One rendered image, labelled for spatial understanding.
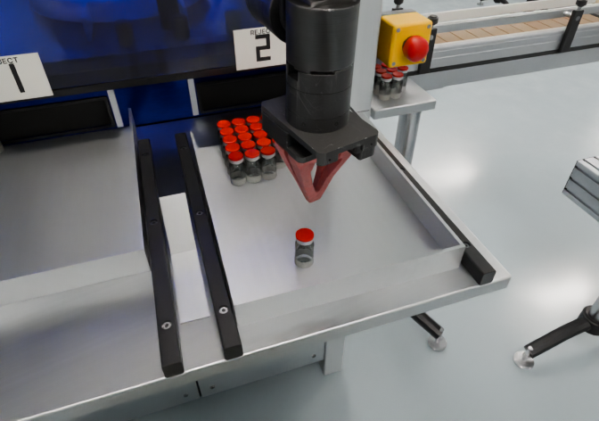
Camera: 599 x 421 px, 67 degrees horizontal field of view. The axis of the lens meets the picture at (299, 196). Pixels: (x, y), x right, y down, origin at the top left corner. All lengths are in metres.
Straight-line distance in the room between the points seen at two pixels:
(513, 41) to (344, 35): 0.77
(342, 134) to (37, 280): 0.35
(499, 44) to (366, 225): 0.61
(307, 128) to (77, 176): 0.42
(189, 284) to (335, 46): 0.30
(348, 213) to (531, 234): 1.52
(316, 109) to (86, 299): 0.33
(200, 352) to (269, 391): 0.97
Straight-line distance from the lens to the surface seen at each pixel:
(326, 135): 0.39
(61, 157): 0.78
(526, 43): 1.13
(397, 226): 0.59
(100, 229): 0.62
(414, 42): 0.77
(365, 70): 0.79
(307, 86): 0.37
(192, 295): 0.51
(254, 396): 1.43
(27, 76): 0.71
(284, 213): 0.59
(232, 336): 0.45
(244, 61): 0.71
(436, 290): 0.53
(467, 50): 1.03
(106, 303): 0.54
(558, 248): 2.04
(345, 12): 0.35
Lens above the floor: 1.27
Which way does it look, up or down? 39 degrees down
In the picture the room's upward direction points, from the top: straight up
